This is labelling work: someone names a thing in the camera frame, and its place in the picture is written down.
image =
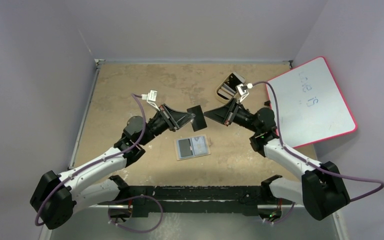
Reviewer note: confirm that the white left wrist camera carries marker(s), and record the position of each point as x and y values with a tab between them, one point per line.
150	98

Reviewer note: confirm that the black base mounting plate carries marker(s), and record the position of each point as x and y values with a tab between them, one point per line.
248	200

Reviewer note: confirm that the pink framed whiteboard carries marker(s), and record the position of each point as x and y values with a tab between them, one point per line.
309	104

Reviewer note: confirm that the aluminium frame rail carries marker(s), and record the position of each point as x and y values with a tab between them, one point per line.
311	194

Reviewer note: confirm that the stack of credit cards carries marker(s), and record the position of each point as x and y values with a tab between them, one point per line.
227	89

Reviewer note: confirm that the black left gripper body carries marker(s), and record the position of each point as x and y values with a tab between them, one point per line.
160	123

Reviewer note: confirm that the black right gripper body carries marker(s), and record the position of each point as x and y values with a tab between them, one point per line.
233	112

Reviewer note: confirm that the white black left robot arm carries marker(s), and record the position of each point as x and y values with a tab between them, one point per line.
58	196

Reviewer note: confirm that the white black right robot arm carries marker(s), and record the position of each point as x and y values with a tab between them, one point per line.
269	145

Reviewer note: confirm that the beige oval card tray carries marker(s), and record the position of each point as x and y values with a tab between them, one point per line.
234	75

